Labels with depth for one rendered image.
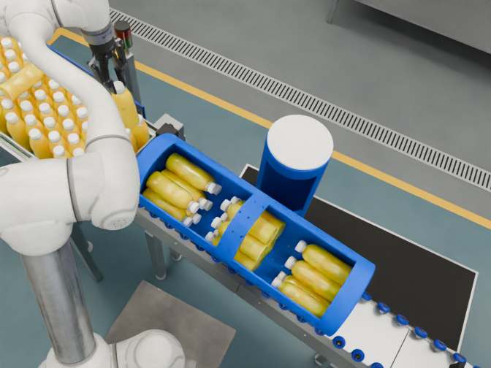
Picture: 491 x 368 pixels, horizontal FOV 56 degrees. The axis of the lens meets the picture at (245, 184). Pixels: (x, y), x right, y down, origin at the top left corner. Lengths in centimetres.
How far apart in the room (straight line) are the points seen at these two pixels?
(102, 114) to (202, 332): 85
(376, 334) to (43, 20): 145
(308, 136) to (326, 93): 161
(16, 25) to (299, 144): 113
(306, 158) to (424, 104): 199
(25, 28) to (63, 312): 69
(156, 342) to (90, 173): 56
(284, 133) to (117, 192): 114
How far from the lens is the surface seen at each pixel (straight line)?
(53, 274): 109
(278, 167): 191
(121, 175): 96
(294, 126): 200
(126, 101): 164
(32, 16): 132
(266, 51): 376
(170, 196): 166
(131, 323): 164
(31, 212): 96
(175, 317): 164
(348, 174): 319
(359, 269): 154
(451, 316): 287
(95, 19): 135
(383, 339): 183
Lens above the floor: 260
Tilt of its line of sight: 60 degrees down
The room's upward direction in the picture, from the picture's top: 10 degrees clockwise
